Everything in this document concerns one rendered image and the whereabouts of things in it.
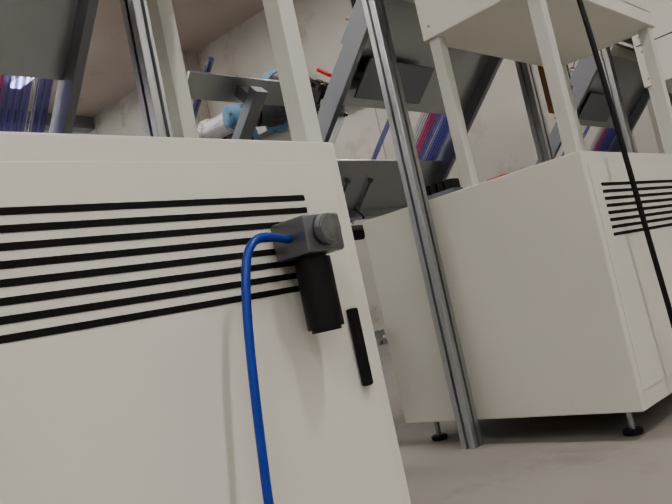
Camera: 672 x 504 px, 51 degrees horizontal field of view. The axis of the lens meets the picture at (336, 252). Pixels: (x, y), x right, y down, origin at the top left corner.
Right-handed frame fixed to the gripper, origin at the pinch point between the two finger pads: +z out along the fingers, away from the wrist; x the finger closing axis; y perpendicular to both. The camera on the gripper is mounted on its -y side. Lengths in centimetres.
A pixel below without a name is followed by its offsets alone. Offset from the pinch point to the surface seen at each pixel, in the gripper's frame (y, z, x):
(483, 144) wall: -62, -196, 405
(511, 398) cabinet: -45, 84, -10
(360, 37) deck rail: 23.6, 9.2, -10.0
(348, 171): -17.9, -1.2, 10.4
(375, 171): -17.9, -1.2, 23.6
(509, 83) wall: -4, -192, 408
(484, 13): 37, 44, -8
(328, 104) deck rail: 3.7, 3.3, -10.0
